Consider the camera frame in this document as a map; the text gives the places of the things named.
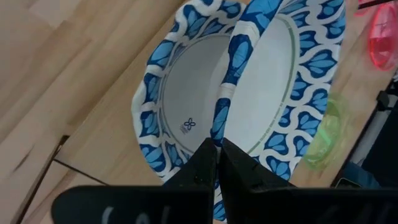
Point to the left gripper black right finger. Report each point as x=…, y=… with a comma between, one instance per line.
x=245, y=180

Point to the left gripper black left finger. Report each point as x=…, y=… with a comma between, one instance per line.
x=192, y=174

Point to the blue patterned paper plate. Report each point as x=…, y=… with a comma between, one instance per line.
x=192, y=87

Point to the green clear plastic plate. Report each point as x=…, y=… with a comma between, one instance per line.
x=326, y=137

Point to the white bowl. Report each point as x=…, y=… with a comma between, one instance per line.
x=264, y=87

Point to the red clear plastic plate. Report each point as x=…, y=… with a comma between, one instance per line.
x=384, y=40

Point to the grey metal bar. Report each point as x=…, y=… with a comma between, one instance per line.
x=370, y=133

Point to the black metal rig frame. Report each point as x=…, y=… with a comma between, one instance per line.
x=384, y=101

